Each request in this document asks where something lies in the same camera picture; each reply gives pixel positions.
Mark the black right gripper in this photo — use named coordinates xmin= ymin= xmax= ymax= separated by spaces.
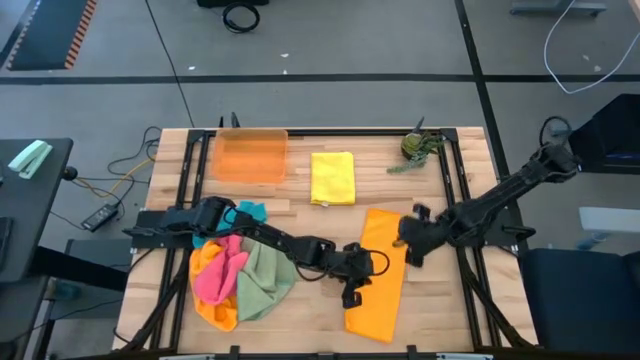
xmin=392 ymin=203 xmax=449 ymax=269

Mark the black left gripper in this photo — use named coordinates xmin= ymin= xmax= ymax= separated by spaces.
xmin=329 ymin=243 xmax=377 ymax=310

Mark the orange microfiber towel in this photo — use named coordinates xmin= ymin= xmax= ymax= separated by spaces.
xmin=344 ymin=208 xmax=409 ymax=345
xmin=188 ymin=239 xmax=240 ymax=333

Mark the yellow microfiber towel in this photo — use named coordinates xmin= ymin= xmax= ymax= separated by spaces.
xmin=309 ymin=151 xmax=357 ymax=207

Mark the light green microfiber towel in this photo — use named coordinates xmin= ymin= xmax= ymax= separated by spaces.
xmin=236 ymin=238 xmax=300 ymax=323

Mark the teal blue microfiber towel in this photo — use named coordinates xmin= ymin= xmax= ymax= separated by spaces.
xmin=192 ymin=200 xmax=269 ymax=250

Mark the pink microfiber towel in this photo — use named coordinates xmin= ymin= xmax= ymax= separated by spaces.
xmin=193 ymin=234 xmax=250 ymax=306

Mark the small potted succulent plant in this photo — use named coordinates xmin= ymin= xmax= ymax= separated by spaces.
xmin=386 ymin=117 xmax=446 ymax=175

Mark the orange translucent plastic tray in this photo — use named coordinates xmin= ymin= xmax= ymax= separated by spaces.
xmin=209 ymin=128 xmax=290 ymax=185

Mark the dark blue chair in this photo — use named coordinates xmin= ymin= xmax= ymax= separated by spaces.
xmin=519 ymin=247 xmax=640 ymax=357

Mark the white shelf board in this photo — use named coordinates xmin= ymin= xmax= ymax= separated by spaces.
xmin=578 ymin=207 xmax=640 ymax=235

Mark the black storage box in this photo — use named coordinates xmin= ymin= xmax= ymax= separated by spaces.
xmin=568 ymin=93 xmax=640 ymax=175

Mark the grey furniture base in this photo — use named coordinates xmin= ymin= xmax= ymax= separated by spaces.
xmin=509 ymin=0 xmax=609 ymax=19

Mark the black power adapter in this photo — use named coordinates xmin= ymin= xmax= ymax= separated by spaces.
xmin=80 ymin=203 xmax=120 ymax=233

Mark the black equipment base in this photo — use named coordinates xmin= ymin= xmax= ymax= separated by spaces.
xmin=196 ymin=0 xmax=270 ymax=9

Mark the black desk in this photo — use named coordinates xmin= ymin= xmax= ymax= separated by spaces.
xmin=0 ymin=138 xmax=75 ymax=285

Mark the mint green stapler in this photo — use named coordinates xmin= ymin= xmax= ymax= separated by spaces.
xmin=7 ymin=139 xmax=54 ymax=180

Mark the black flat device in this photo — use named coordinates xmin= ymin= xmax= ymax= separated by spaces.
xmin=0 ymin=215 xmax=15 ymax=274

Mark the black mat with orange edge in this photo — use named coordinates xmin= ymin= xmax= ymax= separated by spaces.
xmin=3 ymin=0 xmax=99 ymax=71

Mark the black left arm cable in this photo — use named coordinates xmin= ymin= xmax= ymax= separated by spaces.
xmin=294 ymin=248 xmax=391 ymax=282

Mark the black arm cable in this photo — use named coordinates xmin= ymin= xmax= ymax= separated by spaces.
xmin=294 ymin=248 xmax=391 ymax=282
xmin=538 ymin=115 xmax=572 ymax=147

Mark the black metal rig frame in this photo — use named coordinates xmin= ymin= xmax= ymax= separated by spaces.
xmin=113 ymin=127 xmax=540 ymax=357

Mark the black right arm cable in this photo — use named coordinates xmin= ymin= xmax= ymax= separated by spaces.
xmin=538 ymin=115 xmax=572 ymax=147

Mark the white floor cable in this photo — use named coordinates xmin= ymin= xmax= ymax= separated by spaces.
xmin=543 ymin=0 xmax=640 ymax=95

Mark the black floor cable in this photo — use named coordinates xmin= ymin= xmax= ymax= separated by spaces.
xmin=49 ymin=125 xmax=162 ymax=231

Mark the yellow floor cable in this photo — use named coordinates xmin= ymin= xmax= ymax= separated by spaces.
xmin=109 ymin=158 xmax=151 ymax=195

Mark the long thin black cable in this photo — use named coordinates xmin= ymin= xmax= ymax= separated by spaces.
xmin=144 ymin=0 xmax=196 ymax=129

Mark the coiled black cable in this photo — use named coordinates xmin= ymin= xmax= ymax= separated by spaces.
xmin=221 ymin=2 xmax=262 ymax=35

